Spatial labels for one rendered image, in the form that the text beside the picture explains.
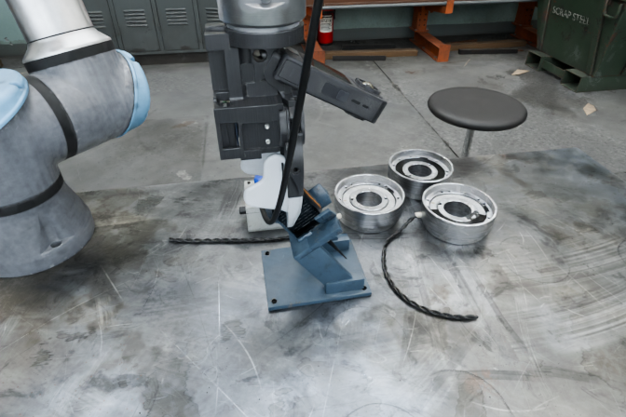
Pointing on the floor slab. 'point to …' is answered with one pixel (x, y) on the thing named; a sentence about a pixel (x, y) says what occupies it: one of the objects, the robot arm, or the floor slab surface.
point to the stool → (476, 111)
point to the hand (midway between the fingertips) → (292, 203)
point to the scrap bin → (581, 29)
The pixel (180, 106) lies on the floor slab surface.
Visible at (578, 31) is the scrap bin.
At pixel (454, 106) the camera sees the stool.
